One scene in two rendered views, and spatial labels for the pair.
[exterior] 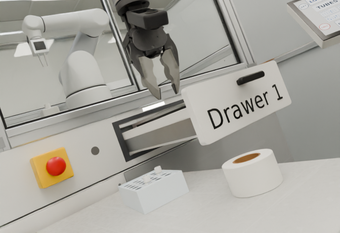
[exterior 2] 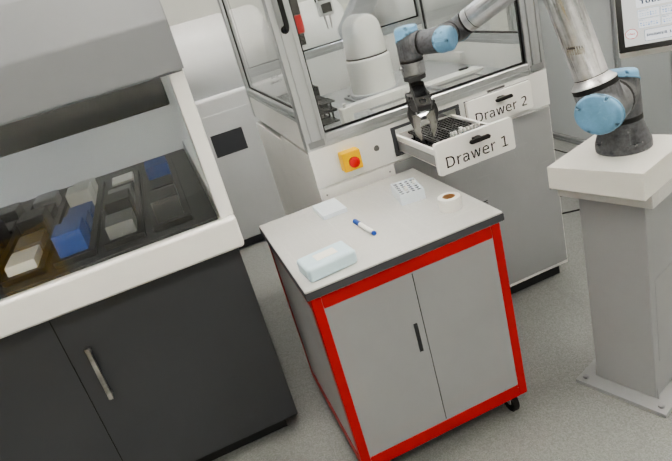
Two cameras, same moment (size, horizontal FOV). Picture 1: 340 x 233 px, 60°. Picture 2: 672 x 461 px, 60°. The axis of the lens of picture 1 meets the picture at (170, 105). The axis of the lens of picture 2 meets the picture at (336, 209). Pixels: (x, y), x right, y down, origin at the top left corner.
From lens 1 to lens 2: 1.44 m
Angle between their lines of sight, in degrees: 32
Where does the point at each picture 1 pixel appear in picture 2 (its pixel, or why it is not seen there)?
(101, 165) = (379, 157)
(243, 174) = (442, 204)
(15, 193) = (329, 171)
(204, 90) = (446, 146)
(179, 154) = not seen: hidden behind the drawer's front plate
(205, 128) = (441, 167)
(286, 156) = (546, 158)
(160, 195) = (410, 198)
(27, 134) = (336, 136)
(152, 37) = not seen: hidden behind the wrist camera
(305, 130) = (650, 95)
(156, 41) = not seen: hidden behind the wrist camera
